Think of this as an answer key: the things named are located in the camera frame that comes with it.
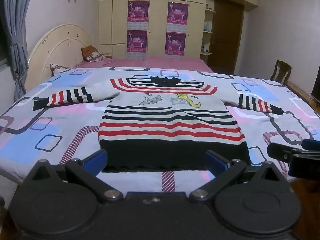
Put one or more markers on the wooden chair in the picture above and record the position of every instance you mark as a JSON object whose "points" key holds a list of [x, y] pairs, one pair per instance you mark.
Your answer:
{"points": [[281, 70]]}

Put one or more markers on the cream arched headboard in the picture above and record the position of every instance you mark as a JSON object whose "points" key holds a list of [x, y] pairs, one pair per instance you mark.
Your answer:
{"points": [[57, 45]]}

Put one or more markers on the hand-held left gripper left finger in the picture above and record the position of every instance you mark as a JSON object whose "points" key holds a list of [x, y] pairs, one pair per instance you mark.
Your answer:
{"points": [[96, 160]]}

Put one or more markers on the striped knit sweater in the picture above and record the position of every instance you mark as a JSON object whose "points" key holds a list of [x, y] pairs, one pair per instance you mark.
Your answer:
{"points": [[170, 130]]}

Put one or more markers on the white patterned pillow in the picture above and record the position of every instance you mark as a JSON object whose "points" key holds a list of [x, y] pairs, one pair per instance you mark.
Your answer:
{"points": [[60, 68]]}

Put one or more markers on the pink bed sheet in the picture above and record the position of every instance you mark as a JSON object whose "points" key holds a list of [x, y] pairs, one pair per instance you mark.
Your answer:
{"points": [[162, 62]]}

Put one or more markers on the cream wardrobe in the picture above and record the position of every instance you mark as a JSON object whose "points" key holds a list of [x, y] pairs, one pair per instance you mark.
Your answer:
{"points": [[157, 17]]}

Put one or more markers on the purple wall poster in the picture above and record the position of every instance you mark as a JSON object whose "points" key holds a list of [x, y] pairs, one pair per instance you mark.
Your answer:
{"points": [[138, 12], [175, 42], [137, 42], [177, 13]]}

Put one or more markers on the corner shelf unit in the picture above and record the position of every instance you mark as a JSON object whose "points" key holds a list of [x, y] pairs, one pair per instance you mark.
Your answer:
{"points": [[209, 33]]}

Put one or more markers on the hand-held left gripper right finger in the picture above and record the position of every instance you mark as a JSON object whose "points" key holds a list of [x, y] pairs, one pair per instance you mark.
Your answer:
{"points": [[215, 162]]}

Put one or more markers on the blue shelf ornament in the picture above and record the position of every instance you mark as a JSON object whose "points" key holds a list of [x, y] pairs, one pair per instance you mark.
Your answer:
{"points": [[207, 27]]}

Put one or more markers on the patterned blanket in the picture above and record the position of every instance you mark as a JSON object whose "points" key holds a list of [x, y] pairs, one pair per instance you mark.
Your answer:
{"points": [[50, 130]]}

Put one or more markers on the grey curtain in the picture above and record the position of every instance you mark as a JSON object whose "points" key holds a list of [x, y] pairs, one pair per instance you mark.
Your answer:
{"points": [[17, 30]]}

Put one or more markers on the brown wooden door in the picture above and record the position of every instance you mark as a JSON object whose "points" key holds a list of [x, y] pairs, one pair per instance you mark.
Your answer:
{"points": [[226, 37]]}

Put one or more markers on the orange tiger pillow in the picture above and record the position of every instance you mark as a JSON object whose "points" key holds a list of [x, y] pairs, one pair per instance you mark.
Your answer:
{"points": [[87, 50]]}

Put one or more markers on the wooden bed frame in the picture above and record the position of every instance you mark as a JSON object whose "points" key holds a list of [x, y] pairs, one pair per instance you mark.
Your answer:
{"points": [[300, 92]]}

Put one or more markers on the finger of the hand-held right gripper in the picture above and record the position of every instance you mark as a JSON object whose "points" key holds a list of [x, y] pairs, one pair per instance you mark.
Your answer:
{"points": [[311, 144], [282, 152]]}

